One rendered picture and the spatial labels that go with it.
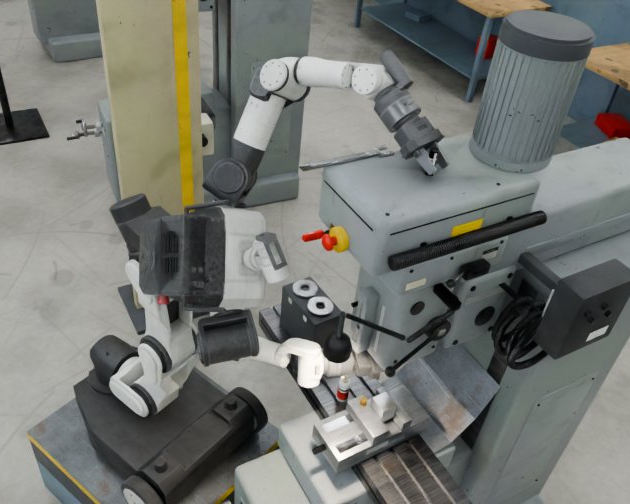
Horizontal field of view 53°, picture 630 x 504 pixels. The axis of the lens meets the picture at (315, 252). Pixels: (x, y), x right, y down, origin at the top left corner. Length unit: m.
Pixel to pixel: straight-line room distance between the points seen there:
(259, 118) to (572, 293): 0.86
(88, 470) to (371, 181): 1.73
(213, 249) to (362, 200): 0.43
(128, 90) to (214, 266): 1.57
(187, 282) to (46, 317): 2.38
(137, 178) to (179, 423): 1.27
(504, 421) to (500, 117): 1.07
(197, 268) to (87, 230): 2.91
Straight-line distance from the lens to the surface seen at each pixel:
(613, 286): 1.63
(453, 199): 1.44
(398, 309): 1.62
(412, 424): 2.10
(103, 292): 3.97
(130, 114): 3.09
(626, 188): 1.98
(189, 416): 2.59
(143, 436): 2.56
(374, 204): 1.37
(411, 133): 1.47
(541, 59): 1.48
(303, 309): 2.20
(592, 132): 6.02
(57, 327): 3.82
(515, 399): 2.14
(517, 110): 1.53
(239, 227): 1.65
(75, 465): 2.74
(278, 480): 2.24
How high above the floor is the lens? 2.65
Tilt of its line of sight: 39 degrees down
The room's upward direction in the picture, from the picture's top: 6 degrees clockwise
